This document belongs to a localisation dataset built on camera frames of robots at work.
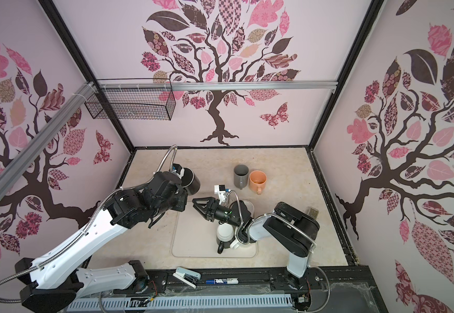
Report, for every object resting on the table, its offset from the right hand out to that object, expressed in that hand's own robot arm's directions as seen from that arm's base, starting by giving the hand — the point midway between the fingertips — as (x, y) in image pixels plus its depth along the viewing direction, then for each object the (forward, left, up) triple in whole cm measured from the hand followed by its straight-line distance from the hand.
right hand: (193, 203), depth 72 cm
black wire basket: (+52, +34, +13) cm, 63 cm away
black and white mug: (-9, -12, -12) cm, 19 cm away
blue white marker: (-23, -11, -20) cm, 32 cm away
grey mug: (+21, -19, -12) cm, 31 cm away
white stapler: (-21, +2, -20) cm, 29 cm away
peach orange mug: (+24, -28, -19) cm, 42 cm away
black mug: (+3, 0, +11) cm, 11 cm away
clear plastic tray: (0, +3, -21) cm, 21 cm away
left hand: (+1, +3, +4) cm, 5 cm away
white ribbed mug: (-11, -16, -15) cm, 24 cm away
